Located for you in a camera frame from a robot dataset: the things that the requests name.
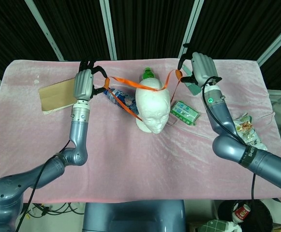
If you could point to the blue plastic drink bottle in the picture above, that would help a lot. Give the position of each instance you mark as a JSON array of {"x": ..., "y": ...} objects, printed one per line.
[{"x": 128, "y": 100}]

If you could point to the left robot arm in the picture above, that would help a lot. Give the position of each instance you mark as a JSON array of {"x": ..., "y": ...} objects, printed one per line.
[{"x": 78, "y": 130}]

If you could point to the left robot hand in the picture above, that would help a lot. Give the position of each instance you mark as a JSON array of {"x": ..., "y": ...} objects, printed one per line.
[{"x": 83, "y": 83}]

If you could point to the blue-grey robot torso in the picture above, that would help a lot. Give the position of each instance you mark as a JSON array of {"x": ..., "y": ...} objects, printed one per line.
[{"x": 135, "y": 217}]

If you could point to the green grid pattern box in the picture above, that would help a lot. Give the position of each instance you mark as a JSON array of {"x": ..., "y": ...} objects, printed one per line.
[{"x": 215, "y": 226}]

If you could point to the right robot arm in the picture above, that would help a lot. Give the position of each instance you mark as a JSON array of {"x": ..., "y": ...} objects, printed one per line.
[{"x": 222, "y": 116}]

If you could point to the red white cup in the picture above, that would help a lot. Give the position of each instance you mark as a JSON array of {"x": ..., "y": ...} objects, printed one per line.
[{"x": 241, "y": 213}]

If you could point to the pink fleece table cloth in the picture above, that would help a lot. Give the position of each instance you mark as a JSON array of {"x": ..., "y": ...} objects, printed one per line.
[{"x": 142, "y": 164}]

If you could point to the brown paper notebook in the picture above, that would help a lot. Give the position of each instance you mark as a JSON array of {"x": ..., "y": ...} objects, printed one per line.
[{"x": 55, "y": 96}]

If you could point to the green capped bottle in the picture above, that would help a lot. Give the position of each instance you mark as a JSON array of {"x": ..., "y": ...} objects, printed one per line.
[{"x": 148, "y": 74}]

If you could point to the green tissue pack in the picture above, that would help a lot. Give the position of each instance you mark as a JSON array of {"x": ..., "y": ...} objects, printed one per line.
[{"x": 183, "y": 111}]

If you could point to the white snack bag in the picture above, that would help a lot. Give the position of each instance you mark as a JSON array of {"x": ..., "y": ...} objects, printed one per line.
[{"x": 247, "y": 130}]

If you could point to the black waste bin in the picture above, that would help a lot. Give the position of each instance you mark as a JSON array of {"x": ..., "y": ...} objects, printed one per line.
[{"x": 261, "y": 217}]

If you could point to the white partition frame post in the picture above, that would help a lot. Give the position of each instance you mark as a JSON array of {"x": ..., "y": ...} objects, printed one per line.
[
  {"x": 108, "y": 31},
  {"x": 46, "y": 31},
  {"x": 275, "y": 46},
  {"x": 191, "y": 29}
]

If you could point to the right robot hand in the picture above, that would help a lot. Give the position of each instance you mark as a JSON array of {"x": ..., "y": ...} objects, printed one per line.
[{"x": 204, "y": 67}]

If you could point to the white foam mannequin head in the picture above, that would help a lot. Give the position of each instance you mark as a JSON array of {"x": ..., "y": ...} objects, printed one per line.
[{"x": 152, "y": 104}]

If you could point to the green hand brush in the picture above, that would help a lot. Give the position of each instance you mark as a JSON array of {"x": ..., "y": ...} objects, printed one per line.
[{"x": 194, "y": 89}]

